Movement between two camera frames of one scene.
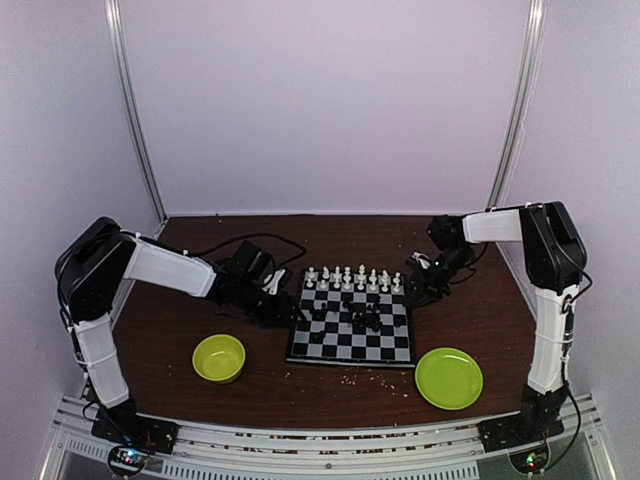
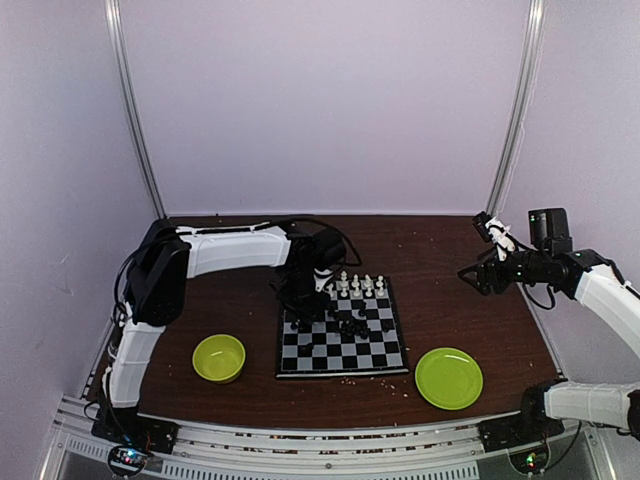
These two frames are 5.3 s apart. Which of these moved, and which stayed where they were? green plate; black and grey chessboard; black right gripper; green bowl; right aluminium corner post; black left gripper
Moved: black and grey chessboard; black right gripper; black left gripper
Stayed: right aluminium corner post; green plate; green bowl
